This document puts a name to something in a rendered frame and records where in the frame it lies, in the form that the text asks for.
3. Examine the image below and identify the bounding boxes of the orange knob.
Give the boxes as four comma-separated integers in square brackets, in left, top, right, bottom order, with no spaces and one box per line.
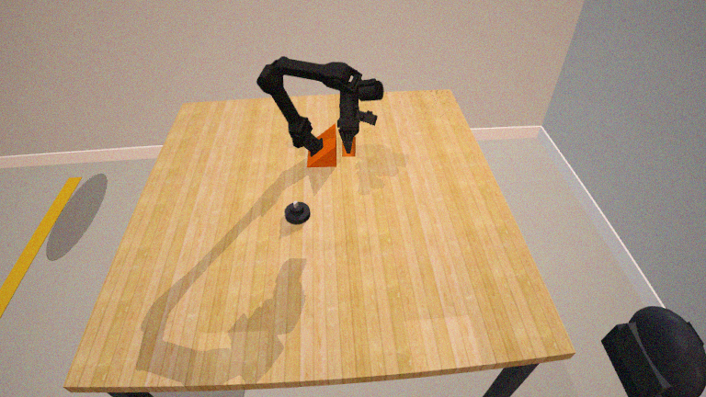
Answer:
[342,137,356,157]

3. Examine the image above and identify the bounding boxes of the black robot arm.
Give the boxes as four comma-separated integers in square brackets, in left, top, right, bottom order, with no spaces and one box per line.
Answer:
[256,56,384,157]

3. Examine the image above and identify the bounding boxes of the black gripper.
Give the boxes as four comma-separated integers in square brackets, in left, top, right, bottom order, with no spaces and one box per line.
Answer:
[337,100,359,153]

